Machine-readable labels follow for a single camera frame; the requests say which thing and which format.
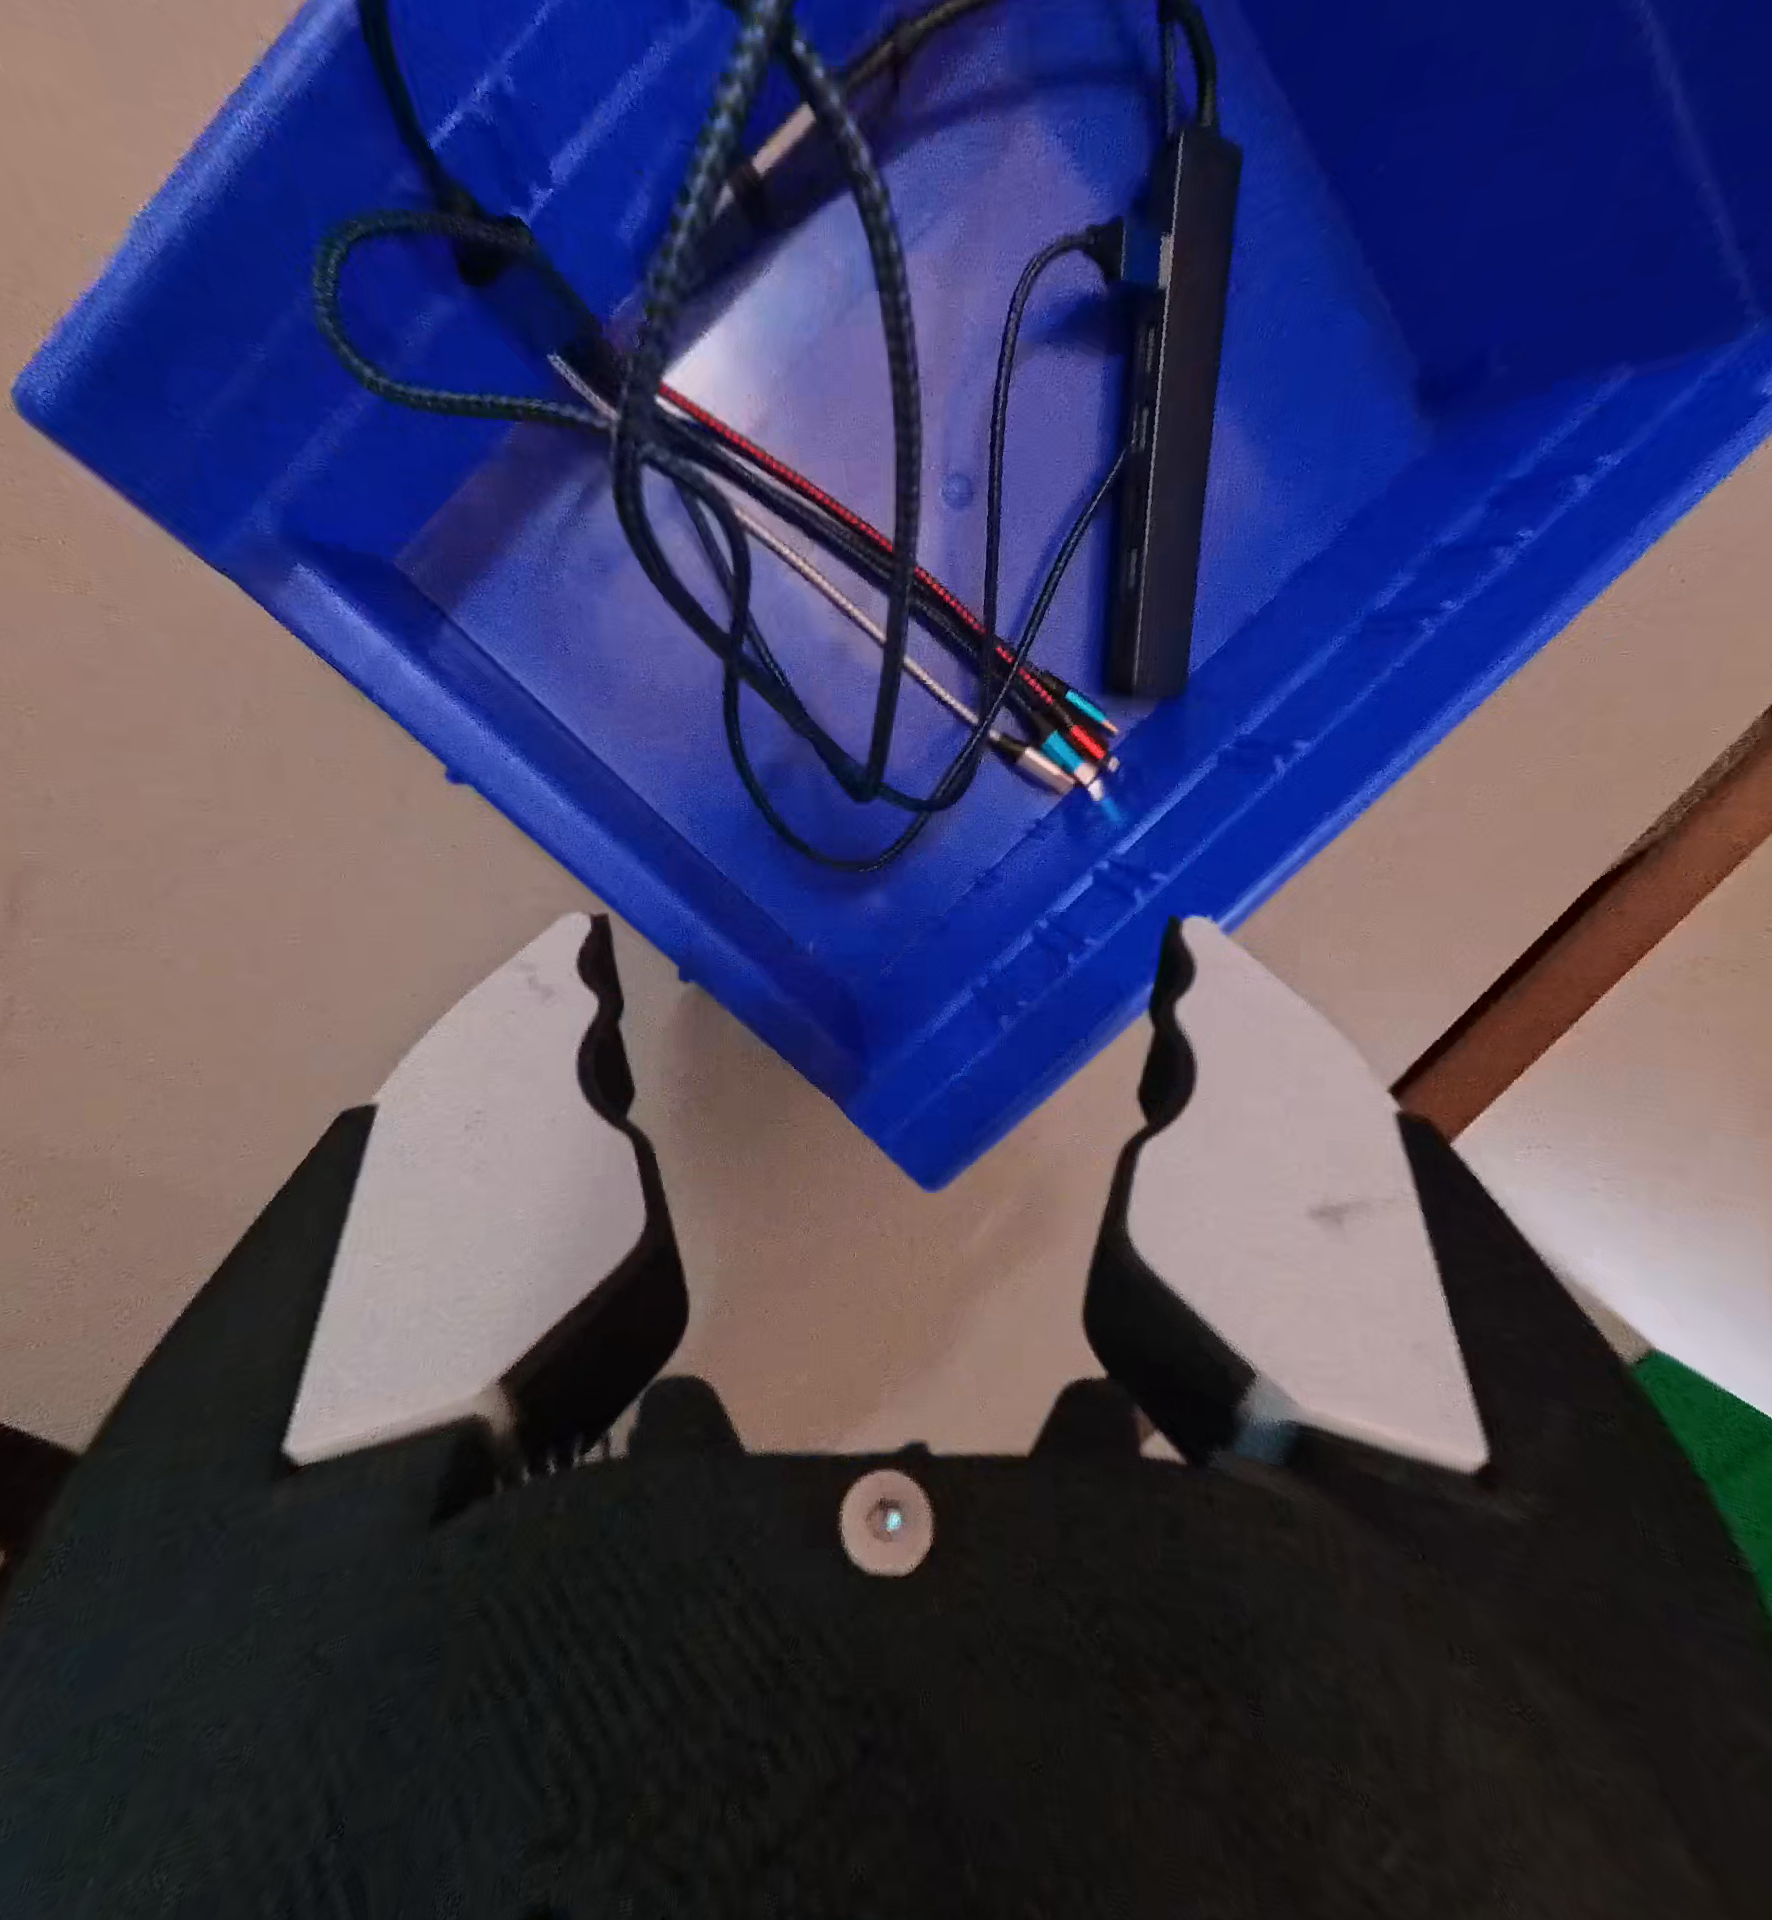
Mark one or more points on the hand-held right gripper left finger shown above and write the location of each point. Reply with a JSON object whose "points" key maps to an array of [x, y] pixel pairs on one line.
{"points": [[485, 1197]]}

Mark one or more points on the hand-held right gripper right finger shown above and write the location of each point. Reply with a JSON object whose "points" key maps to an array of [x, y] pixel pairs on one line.
{"points": [[1308, 1197]]}

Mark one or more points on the slim grey USB hub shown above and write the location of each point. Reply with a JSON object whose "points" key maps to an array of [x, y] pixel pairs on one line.
{"points": [[1172, 449]]}

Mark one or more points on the blue plastic bin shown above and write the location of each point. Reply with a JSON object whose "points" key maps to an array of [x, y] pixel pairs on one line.
{"points": [[1353, 297]]}

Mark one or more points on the green plastic bin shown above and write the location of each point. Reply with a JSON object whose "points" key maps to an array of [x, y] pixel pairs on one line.
{"points": [[1765, 1500]]}

